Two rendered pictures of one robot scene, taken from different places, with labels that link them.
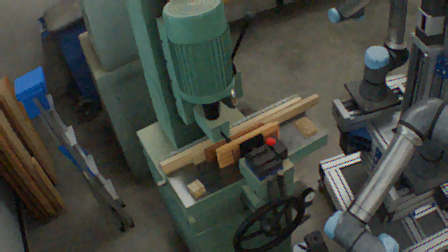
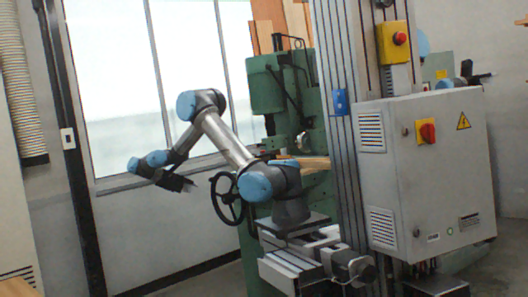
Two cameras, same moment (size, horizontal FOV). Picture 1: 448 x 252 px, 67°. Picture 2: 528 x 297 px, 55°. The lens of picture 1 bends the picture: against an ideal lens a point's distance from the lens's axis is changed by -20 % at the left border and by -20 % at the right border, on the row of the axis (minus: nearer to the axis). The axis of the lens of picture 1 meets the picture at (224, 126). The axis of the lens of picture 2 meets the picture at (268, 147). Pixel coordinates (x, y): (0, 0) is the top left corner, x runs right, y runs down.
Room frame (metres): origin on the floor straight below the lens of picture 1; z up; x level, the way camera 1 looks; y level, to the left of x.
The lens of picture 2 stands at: (0.25, -2.57, 1.29)
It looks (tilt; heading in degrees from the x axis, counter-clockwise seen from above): 6 degrees down; 73
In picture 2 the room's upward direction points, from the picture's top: 8 degrees counter-clockwise
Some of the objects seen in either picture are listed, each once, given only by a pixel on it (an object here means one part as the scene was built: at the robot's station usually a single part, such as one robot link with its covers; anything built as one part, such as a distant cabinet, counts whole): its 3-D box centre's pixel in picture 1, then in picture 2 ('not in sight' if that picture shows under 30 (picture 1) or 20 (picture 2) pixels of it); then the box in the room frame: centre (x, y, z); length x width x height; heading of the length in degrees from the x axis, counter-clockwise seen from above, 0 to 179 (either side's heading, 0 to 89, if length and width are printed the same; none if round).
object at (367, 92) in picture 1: (374, 84); not in sight; (1.32, -0.72, 0.87); 0.15 x 0.15 x 0.10
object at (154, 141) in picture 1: (209, 157); (295, 188); (1.16, 0.08, 0.76); 0.57 x 0.45 x 0.09; 22
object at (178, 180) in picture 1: (254, 164); (271, 177); (0.98, -0.09, 0.87); 0.61 x 0.30 x 0.06; 112
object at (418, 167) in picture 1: (428, 157); (289, 205); (0.83, -0.78, 0.87); 0.15 x 0.15 x 0.10
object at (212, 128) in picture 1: (212, 122); (275, 143); (1.07, 0.04, 1.03); 0.14 x 0.07 x 0.09; 22
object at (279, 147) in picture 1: (267, 156); (256, 158); (0.90, -0.12, 0.99); 0.13 x 0.11 x 0.06; 112
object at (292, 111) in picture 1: (260, 127); (297, 164); (1.12, -0.13, 0.92); 0.56 x 0.02 x 0.04; 112
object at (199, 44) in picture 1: (199, 47); (264, 85); (1.05, 0.03, 1.35); 0.18 x 0.18 x 0.31
